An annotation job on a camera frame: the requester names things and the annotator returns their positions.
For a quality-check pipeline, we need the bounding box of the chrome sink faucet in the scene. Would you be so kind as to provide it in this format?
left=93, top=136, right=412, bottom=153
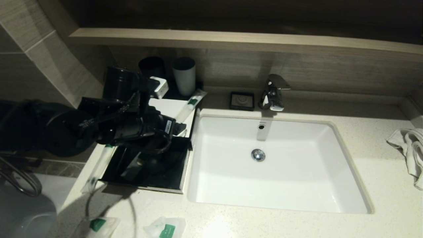
left=258, top=74, right=291, bottom=111

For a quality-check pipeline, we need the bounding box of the grey tumbler cup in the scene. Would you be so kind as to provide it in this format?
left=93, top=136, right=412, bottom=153
left=172, top=57, right=196, bottom=96

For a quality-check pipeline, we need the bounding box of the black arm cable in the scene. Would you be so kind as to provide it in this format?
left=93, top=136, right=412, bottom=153
left=131, top=131, right=174, bottom=155

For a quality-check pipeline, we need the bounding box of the white ribbed tray mat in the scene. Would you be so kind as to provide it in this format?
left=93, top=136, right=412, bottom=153
left=148, top=98, right=198, bottom=138

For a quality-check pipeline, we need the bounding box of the dark tumbler cup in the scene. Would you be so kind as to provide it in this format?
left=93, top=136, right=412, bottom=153
left=138, top=57, right=166, bottom=81

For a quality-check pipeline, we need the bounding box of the black square soap dish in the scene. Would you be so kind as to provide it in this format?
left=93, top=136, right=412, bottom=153
left=230, top=92, right=255, bottom=111

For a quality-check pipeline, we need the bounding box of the wooden wall shelf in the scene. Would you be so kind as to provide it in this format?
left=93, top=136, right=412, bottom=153
left=69, top=28, right=423, bottom=55

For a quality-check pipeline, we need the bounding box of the toothbrush kit frosted sleeve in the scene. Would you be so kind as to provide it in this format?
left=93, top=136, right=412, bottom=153
left=174, top=89, right=208, bottom=138
left=81, top=144, right=117, bottom=194

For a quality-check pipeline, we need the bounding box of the white rectangular sink basin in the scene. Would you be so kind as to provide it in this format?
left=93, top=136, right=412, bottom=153
left=187, top=114, right=374, bottom=214

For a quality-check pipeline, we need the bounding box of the black glossy box drawer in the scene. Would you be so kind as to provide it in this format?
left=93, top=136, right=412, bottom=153
left=99, top=136, right=193, bottom=194

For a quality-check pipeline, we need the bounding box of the white crumpled towel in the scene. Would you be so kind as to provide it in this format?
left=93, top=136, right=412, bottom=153
left=386, top=128, right=423, bottom=190

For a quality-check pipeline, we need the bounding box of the green-label amenity packet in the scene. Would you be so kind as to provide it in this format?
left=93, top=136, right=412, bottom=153
left=144, top=216, right=186, bottom=238
left=77, top=217, right=121, bottom=238

